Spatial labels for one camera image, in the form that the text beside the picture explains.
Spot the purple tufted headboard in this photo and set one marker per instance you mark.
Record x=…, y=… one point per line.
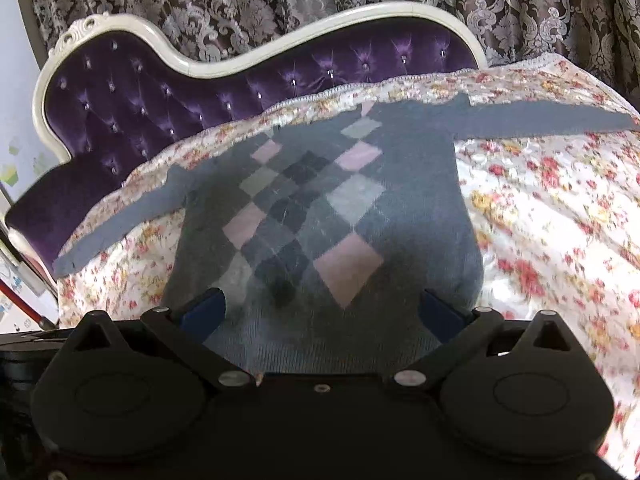
x=114, y=93

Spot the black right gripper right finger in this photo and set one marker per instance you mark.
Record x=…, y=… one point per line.
x=461, y=335

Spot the red vacuum stick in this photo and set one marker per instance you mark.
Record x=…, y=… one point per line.
x=43, y=322

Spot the floral bedspread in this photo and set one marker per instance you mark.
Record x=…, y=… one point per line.
x=557, y=219

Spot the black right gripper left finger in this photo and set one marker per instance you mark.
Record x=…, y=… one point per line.
x=183, y=332

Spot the grey argyle knit sweater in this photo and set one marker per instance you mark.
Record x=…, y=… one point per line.
x=323, y=237

